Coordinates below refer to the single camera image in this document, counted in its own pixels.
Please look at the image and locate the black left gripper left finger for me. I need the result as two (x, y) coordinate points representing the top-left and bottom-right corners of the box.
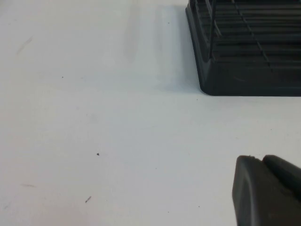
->
(232, 155), (301, 226)

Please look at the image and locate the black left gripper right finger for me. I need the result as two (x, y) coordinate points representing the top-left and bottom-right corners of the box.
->
(262, 154), (301, 202)

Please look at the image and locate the black plastic drip tray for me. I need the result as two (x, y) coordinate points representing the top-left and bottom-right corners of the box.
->
(185, 0), (301, 97)

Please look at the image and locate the black wire dish rack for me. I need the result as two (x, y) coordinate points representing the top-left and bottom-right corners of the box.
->
(188, 0), (301, 73)

